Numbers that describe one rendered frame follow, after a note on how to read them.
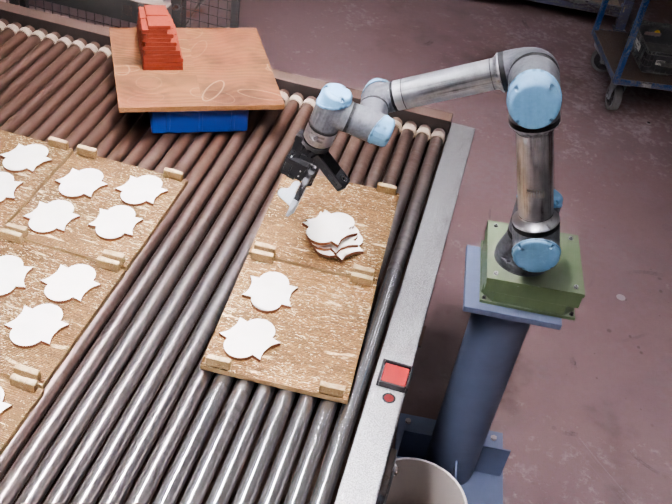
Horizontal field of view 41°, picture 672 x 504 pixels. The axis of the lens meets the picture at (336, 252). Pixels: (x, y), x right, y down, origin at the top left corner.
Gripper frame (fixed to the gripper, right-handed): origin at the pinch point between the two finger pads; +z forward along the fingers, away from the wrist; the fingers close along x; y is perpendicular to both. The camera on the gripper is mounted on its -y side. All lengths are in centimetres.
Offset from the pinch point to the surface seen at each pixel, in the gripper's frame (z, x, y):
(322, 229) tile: 7.9, -4.1, -8.2
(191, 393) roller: 18, 56, -1
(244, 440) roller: 15, 63, -16
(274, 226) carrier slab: 16.3, -5.9, 4.3
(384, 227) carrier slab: 10.0, -20.1, -22.9
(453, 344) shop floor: 94, -82, -70
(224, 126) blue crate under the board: 22, -44, 36
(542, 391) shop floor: 86, -73, -107
